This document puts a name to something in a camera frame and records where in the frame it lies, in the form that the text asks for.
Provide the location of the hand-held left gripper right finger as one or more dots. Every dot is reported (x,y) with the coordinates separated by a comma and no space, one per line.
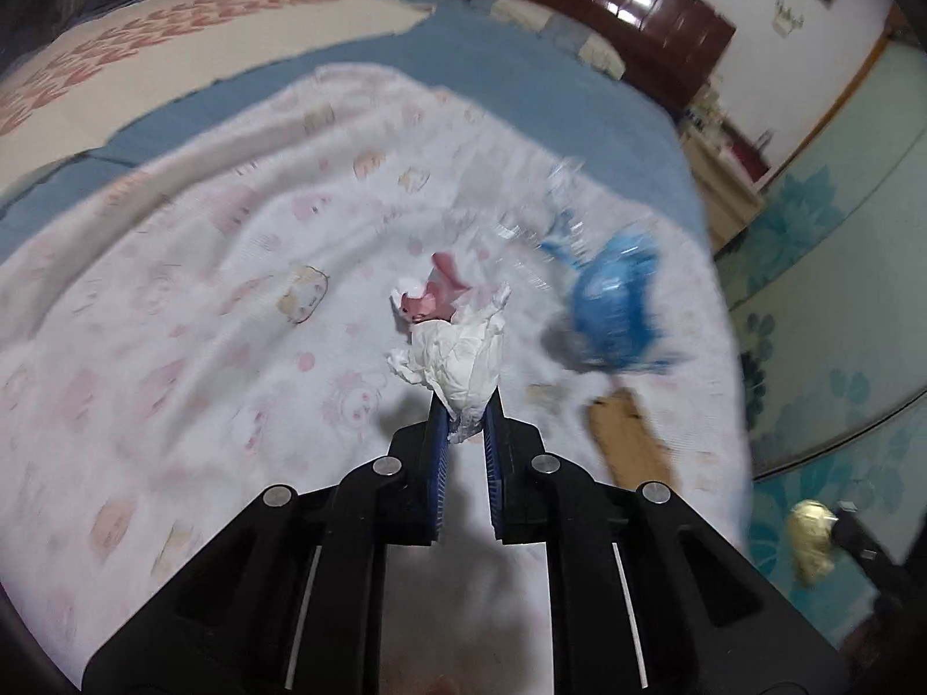
(494,470)

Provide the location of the bed with blue sheet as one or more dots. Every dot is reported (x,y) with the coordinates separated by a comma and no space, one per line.
(507,79)

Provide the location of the white printed blanket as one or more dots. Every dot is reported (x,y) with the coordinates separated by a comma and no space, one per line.
(217,304)

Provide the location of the clear plastic wrapper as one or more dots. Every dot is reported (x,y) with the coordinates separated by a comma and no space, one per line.
(568,177)

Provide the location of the pink crumpled wrapper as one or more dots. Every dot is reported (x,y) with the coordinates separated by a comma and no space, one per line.
(427,300)

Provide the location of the pink patterned blanket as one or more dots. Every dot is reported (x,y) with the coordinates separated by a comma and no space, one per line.
(181,51)

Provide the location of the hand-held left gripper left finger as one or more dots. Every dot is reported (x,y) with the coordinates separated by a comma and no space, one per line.
(437,470)

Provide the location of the cream nightstand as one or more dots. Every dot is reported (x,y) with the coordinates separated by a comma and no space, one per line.
(724,192)

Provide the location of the dark wooden headboard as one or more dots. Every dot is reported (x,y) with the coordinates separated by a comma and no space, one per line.
(652,7)

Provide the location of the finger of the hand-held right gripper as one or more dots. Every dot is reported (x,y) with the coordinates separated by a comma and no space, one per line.
(862,539)

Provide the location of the gold green wrapper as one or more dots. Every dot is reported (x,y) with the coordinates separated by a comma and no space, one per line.
(811,539)

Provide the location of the blue plastic bag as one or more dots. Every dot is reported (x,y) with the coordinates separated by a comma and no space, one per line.
(615,304)

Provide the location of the red box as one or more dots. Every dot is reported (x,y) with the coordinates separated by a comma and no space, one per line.
(747,158)

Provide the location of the white tissue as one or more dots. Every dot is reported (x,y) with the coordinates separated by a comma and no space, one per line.
(456,362)

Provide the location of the floral wardrobe door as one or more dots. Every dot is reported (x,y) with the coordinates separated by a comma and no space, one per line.
(833,232)

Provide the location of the small wall decoration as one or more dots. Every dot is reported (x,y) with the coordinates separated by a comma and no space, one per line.
(788,14)

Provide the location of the white and blue pillow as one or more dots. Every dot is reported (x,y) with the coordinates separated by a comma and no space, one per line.
(550,25)

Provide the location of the small jars and bottles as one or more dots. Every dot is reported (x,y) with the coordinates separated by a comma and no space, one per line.
(706,112)

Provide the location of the brown cardboard piece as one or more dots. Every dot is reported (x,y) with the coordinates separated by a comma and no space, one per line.
(630,441)

